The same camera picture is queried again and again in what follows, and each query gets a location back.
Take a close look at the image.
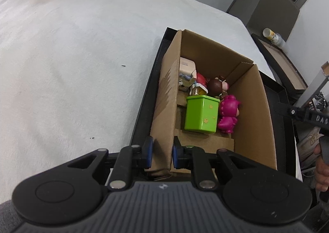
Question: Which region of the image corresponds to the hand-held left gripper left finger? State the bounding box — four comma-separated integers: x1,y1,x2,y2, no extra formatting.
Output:
67,137,154,191

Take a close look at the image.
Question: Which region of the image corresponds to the brown cardboard box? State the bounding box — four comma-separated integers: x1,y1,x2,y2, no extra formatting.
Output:
144,29,278,179

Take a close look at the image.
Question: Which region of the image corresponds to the grey-brown panel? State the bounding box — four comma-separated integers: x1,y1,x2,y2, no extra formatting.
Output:
247,0,300,43

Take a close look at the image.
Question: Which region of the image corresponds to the white printed bag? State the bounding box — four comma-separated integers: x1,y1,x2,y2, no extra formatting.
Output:
297,128,320,172

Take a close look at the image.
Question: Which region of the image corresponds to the brown-haired figurine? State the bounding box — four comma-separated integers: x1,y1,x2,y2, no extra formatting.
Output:
207,77,229,100

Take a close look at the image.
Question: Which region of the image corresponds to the black tray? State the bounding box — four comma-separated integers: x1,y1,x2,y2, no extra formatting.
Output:
130,27,304,182

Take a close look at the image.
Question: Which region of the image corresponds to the grey clothing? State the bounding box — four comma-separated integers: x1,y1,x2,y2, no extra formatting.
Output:
0,198,21,233

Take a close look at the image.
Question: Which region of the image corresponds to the green star-print box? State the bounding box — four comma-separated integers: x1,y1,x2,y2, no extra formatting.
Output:
184,95,221,134

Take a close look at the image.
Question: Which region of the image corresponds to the white yellow paper cup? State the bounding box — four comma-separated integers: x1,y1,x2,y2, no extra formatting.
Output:
263,28,286,48

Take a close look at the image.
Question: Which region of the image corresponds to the grey metal post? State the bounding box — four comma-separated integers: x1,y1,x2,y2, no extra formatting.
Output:
298,61,329,110

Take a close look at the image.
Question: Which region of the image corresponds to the white cube toy figurine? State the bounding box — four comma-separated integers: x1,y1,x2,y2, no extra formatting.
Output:
178,57,198,92

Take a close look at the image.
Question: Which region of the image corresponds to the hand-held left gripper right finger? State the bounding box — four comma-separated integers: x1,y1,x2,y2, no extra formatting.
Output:
173,137,257,190

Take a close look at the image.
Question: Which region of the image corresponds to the black-edged brown board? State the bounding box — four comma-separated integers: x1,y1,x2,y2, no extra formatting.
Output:
251,33,308,100

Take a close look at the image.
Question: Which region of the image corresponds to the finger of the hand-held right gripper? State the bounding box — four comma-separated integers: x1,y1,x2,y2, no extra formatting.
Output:
276,103,310,123

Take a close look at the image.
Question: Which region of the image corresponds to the pink figurine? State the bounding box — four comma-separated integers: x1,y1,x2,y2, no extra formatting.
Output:
217,95,242,134

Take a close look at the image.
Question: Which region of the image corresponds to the person's right hand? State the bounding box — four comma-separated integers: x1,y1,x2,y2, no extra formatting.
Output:
315,143,329,192

